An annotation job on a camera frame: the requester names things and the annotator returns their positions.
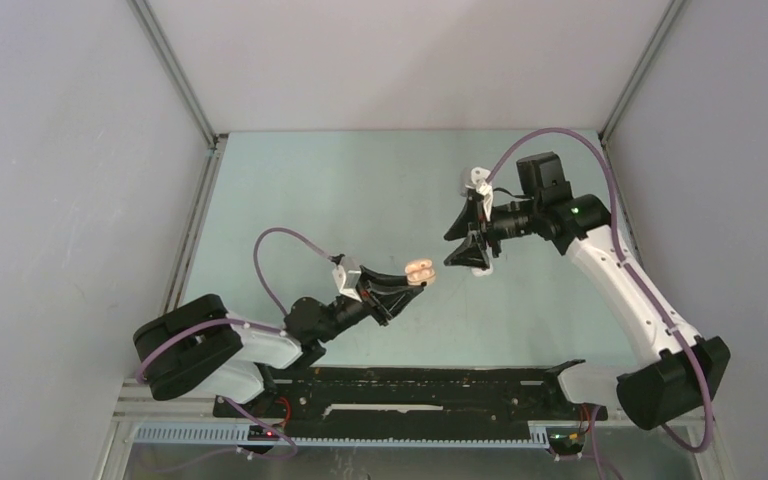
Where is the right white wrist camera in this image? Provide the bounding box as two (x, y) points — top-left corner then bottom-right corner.
(459, 167), (494, 219)

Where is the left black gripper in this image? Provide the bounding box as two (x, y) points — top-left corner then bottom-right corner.
(317, 264), (422, 343)

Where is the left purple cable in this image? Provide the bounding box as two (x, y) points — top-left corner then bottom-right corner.
(134, 227), (346, 387)

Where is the white earbud charging case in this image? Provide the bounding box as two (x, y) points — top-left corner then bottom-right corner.
(471, 268), (494, 277)

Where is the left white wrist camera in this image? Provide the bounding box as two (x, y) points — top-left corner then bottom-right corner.
(331, 254), (362, 302)

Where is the aluminium frame rail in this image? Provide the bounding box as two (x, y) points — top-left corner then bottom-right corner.
(112, 378), (226, 423)

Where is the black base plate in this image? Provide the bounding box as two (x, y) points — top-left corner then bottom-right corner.
(244, 366), (594, 440)

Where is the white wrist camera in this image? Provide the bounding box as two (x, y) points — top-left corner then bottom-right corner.
(459, 167), (494, 219)
(331, 254), (362, 302)

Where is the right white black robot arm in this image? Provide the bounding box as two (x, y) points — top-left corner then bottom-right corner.
(444, 152), (731, 430)

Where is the white slotted cable duct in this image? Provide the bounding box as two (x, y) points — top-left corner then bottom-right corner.
(132, 422), (549, 449)

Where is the pink earbud charging case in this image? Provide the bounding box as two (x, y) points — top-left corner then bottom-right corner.
(404, 258), (436, 286)

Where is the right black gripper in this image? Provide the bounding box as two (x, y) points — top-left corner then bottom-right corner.
(444, 196), (541, 270)

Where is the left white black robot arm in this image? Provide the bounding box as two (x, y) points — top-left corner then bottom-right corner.
(133, 259), (436, 417)

